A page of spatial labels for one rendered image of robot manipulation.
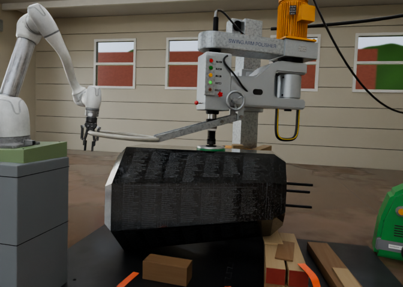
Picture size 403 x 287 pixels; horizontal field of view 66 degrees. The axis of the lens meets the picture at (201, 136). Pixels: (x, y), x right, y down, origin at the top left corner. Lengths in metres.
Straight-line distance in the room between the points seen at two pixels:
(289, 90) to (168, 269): 1.59
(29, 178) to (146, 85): 7.50
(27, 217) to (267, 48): 1.92
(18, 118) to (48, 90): 8.85
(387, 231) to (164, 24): 7.76
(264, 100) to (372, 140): 6.46
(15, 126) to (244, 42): 1.59
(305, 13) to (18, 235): 2.37
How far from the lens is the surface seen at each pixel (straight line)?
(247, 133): 3.10
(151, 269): 2.17
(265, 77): 2.45
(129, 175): 2.25
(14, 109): 1.94
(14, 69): 2.20
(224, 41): 2.34
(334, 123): 8.51
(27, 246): 1.91
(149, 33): 9.37
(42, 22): 2.14
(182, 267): 2.09
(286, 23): 2.66
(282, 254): 2.19
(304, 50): 2.64
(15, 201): 1.79
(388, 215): 2.93
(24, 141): 1.95
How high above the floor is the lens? 1.05
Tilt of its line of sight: 3 degrees down
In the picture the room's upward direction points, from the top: 2 degrees clockwise
